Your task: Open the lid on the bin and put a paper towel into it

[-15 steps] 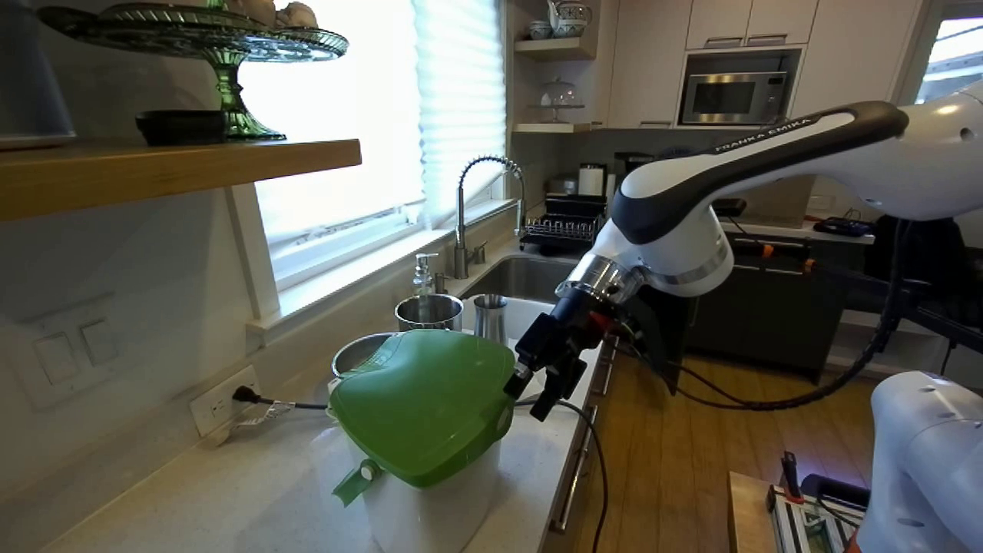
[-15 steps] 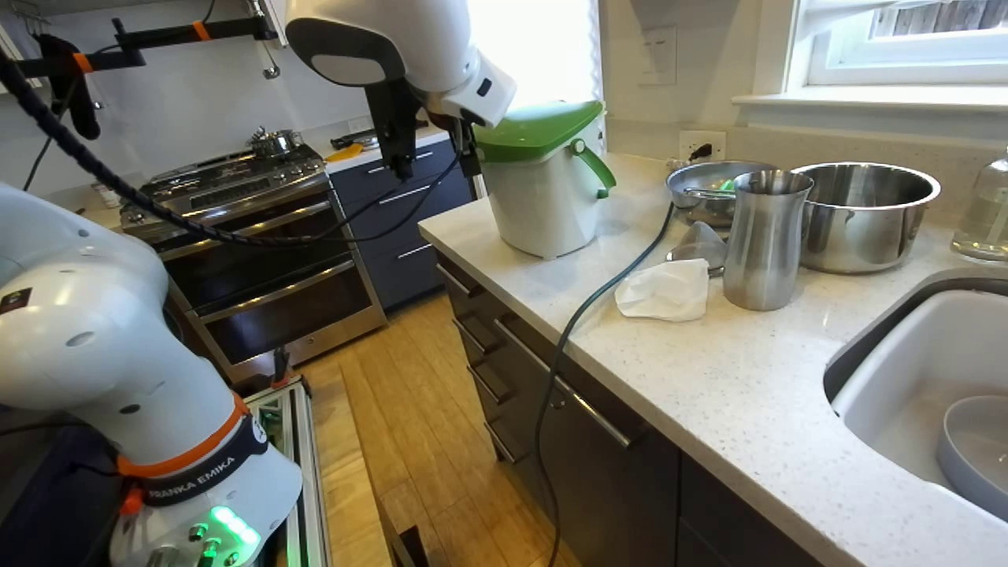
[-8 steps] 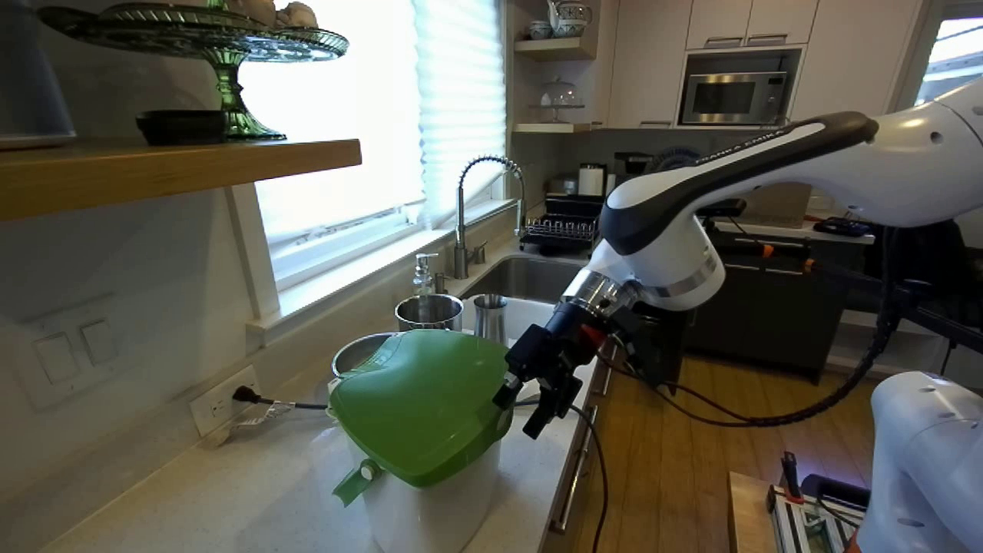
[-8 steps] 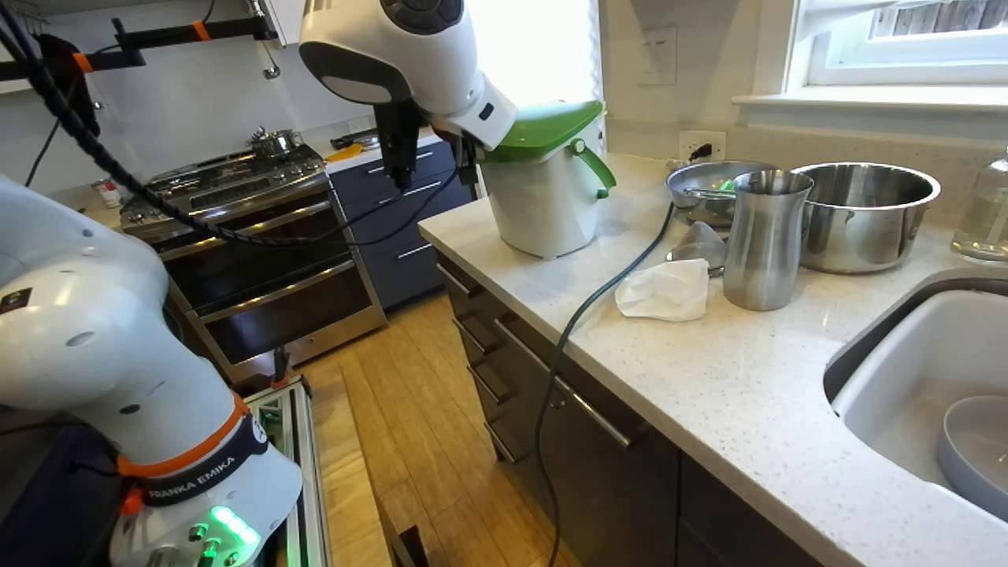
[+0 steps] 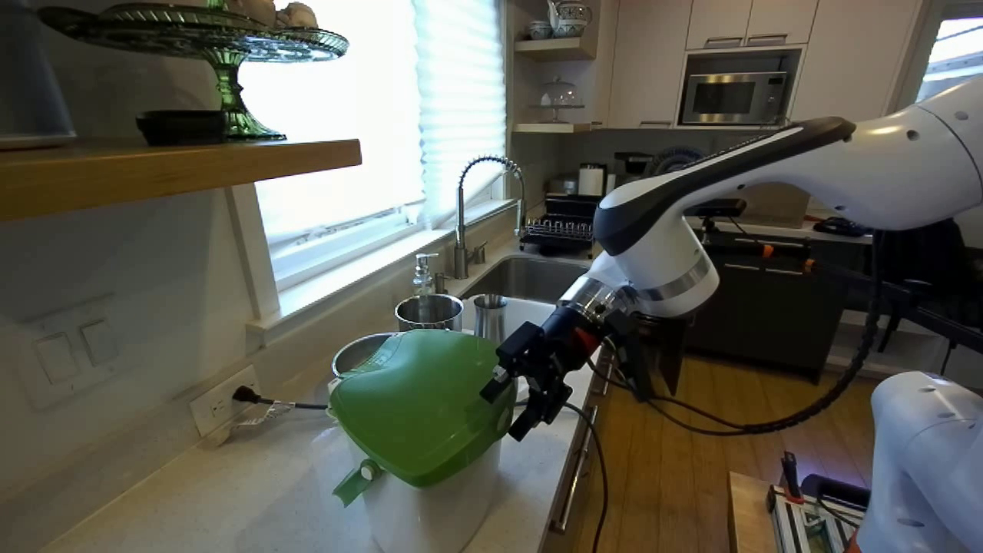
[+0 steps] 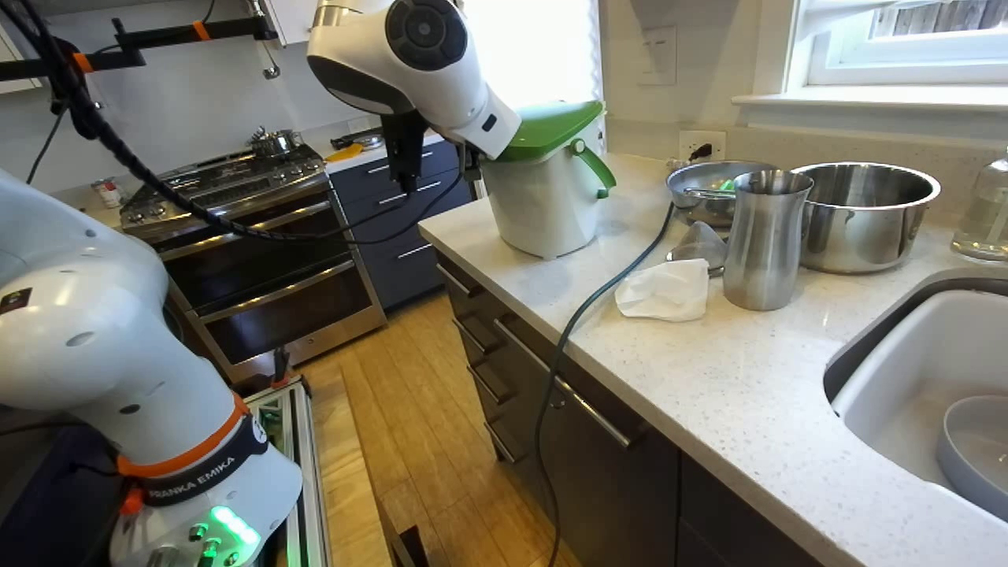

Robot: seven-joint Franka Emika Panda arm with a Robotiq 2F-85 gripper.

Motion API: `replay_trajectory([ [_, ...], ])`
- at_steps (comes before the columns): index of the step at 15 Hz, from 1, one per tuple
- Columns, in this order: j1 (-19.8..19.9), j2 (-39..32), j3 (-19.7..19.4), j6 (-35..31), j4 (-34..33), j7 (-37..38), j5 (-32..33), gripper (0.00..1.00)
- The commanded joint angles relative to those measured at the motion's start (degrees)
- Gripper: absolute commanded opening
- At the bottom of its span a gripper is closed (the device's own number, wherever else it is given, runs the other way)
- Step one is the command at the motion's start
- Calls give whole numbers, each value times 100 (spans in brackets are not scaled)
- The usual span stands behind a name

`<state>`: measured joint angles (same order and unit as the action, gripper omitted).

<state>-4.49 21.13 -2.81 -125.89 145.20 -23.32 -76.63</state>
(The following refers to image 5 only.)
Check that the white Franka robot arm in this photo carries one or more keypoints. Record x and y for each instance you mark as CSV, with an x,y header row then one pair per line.
x,y
903,164

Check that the robot base cart frame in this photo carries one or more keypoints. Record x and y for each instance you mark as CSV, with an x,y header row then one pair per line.
x,y
810,512

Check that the white window blinds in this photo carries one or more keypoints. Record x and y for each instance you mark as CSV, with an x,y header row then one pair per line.
x,y
461,102

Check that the small steel pan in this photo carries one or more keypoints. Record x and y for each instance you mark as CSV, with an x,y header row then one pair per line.
x,y
357,356

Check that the dark counter cabinets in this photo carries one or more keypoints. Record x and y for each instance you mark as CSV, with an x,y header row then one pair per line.
x,y
583,501

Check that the white open shelf unit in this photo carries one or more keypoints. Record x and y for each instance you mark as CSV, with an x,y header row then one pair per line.
x,y
555,47

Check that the dark open cabinet door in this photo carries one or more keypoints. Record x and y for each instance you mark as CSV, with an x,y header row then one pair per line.
x,y
664,358

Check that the grey cone vessel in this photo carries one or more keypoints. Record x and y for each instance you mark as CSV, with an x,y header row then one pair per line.
x,y
32,73

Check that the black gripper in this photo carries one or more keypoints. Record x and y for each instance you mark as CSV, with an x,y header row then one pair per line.
x,y
556,348

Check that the small sunlit window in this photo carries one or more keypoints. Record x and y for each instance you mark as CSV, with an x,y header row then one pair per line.
x,y
957,57

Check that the white wall outlet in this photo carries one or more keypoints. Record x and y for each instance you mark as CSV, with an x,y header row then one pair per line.
x,y
216,410

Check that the tall steel cup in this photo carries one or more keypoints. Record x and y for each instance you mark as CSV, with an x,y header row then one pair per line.
x,y
490,319

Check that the dark island cabinet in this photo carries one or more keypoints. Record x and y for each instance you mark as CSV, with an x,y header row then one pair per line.
x,y
768,319

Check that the green bin lid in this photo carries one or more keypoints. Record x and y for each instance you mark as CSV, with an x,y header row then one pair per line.
x,y
419,410

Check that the wooden wall shelf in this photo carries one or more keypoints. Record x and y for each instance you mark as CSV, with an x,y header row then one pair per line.
x,y
155,170

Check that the beige round fruit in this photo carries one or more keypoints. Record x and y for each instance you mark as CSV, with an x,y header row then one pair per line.
x,y
300,15
256,10

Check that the white light switch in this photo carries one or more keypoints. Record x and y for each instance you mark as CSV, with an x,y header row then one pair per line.
x,y
72,356

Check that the white framed window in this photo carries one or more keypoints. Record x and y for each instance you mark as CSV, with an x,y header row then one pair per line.
x,y
340,124

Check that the steel arched faucet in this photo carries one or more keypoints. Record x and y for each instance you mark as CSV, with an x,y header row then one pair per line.
x,y
461,217

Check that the white trash bin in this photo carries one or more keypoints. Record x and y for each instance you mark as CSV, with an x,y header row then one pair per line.
x,y
250,395

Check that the black dish rack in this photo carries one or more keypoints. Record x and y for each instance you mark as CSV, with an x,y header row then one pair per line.
x,y
556,232

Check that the clear glass bottle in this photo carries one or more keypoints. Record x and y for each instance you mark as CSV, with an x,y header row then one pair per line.
x,y
426,276

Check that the steel microwave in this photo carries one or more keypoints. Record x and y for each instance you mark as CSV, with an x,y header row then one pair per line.
x,y
732,96

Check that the white upper cabinet doors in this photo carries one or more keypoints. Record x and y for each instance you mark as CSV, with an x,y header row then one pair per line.
x,y
753,21

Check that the black bowl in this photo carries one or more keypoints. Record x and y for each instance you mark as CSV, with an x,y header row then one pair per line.
x,y
180,126

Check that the green glass cake stand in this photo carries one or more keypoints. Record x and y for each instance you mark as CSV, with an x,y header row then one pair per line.
x,y
233,102

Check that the black office chair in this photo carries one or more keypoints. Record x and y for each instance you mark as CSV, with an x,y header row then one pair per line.
x,y
917,278

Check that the steel kitchen sink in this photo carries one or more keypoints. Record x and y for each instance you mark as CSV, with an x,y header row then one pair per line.
x,y
523,276

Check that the large steel pot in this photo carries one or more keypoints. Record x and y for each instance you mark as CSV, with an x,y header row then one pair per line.
x,y
427,312

